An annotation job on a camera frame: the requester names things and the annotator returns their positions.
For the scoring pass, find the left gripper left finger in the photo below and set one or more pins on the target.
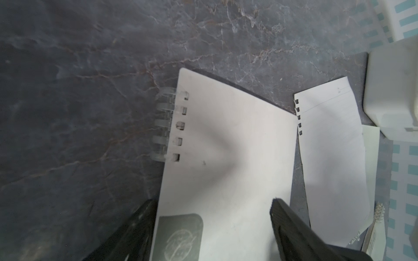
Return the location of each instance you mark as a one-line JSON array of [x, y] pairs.
[[132, 240]]

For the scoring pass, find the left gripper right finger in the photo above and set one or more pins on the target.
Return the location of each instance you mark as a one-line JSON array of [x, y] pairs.
[[297, 242]]

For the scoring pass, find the torn lined paper page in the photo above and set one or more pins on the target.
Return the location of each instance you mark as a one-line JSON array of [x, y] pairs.
[[332, 151]]

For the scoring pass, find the white plastic storage box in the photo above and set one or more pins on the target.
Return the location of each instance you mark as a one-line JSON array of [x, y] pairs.
[[391, 89]]

